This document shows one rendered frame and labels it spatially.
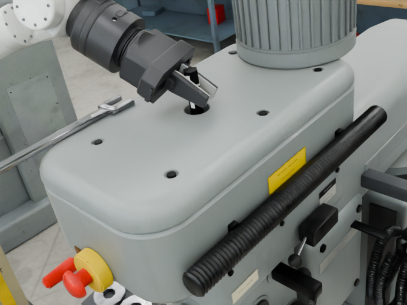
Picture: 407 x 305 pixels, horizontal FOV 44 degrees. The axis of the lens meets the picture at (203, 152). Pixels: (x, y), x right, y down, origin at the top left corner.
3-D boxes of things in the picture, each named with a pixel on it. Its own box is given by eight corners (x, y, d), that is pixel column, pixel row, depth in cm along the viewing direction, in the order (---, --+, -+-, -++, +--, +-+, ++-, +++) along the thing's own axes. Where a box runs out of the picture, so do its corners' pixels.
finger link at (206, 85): (217, 86, 69) (180, 63, 70) (209, 102, 72) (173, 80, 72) (222, 81, 71) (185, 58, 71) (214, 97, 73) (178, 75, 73)
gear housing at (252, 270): (227, 326, 71) (218, 276, 66) (119, 256, 86) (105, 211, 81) (346, 200, 90) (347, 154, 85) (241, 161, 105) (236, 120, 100)
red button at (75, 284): (81, 307, 63) (72, 285, 61) (63, 293, 66) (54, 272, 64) (102, 290, 65) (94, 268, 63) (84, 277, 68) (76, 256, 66)
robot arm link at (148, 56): (183, 82, 78) (120, 43, 80) (203, 32, 72) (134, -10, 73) (142, 121, 69) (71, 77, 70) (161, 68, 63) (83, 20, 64)
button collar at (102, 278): (106, 301, 65) (94, 268, 62) (80, 281, 69) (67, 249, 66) (118, 291, 66) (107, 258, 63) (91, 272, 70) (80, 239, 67)
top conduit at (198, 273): (205, 303, 57) (200, 282, 55) (179, 287, 60) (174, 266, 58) (387, 125, 82) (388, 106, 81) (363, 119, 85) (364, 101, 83)
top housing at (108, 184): (171, 328, 60) (143, 229, 51) (52, 243, 76) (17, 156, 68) (363, 144, 86) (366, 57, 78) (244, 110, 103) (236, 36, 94)
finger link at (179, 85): (204, 109, 70) (167, 86, 71) (212, 92, 68) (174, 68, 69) (199, 114, 69) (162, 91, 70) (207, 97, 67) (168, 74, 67)
